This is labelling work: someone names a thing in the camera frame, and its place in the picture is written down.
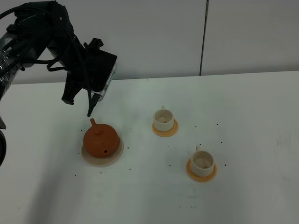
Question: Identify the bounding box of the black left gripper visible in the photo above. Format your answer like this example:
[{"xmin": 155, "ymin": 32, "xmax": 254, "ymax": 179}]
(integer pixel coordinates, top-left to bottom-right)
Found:
[{"xmin": 61, "ymin": 38, "xmax": 103, "ymax": 105}]

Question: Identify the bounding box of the brown clay teapot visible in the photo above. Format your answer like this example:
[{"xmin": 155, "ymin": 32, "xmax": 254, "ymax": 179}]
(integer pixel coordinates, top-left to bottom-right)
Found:
[{"xmin": 83, "ymin": 119, "xmax": 120, "ymax": 158}]

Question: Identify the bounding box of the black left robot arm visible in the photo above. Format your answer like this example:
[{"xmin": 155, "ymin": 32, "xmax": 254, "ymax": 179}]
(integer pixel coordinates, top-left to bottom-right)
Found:
[{"xmin": 0, "ymin": 1, "xmax": 109, "ymax": 115}]

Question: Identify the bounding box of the beige round teapot coaster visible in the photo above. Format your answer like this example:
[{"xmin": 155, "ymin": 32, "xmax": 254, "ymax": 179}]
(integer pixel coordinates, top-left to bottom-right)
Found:
[{"xmin": 81, "ymin": 138, "xmax": 124, "ymax": 167}]

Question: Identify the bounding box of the far white teacup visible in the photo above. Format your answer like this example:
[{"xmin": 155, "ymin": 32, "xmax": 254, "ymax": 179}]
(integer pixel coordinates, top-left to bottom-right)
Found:
[{"xmin": 153, "ymin": 106, "xmax": 174, "ymax": 132}]

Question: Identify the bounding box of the white teacup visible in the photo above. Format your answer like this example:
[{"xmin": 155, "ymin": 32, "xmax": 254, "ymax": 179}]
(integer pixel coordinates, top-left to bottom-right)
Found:
[
  {"xmin": 191, "ymin": 146, "xmax": 215, "ymax": 177},
  {"xmin": 153, "ymin": 106, "xmax": 174, "ymax": 132}
]

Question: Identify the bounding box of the far orange saucer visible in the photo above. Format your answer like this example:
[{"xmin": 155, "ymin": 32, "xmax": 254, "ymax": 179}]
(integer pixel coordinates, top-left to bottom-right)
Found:
[{"xmin": 152, "ymin": 119, "xmax": 179, "ymax": 137}]

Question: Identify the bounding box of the orange saucer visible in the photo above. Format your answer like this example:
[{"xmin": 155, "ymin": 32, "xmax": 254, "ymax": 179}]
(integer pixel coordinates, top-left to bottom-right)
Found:
[
  {"xmin": 186, "ymin": 159, "xmax": 217, "ymax": 182},
  {"xmin": 152, "ymin": 119, "xmax": 179, "ymax": 137}
]

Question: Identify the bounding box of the near white teacup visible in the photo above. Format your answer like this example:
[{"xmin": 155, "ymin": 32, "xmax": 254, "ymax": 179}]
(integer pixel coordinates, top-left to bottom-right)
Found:
[{"xmin": 191, "ymin": 146, "xmax": 215, "ymax": 177}]

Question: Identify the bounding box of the near orange saucer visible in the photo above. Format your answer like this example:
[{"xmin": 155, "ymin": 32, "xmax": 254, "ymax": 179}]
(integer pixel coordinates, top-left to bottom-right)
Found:
[{"xmin": 186, "ymin": 159, "xmax": 217, "ymax": 182}]

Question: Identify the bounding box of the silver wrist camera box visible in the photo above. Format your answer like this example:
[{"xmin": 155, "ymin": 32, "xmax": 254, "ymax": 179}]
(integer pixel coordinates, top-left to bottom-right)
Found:
[{"xmin": 87, "ymin": 49, "xmax": 117, "ymax": 101}]

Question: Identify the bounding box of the black braided cable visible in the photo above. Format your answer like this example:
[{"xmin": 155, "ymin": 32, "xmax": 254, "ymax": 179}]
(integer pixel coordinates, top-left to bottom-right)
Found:
[{"xmin": 0, "ymin": 2, "xmax": 99, "ymax": 117}]

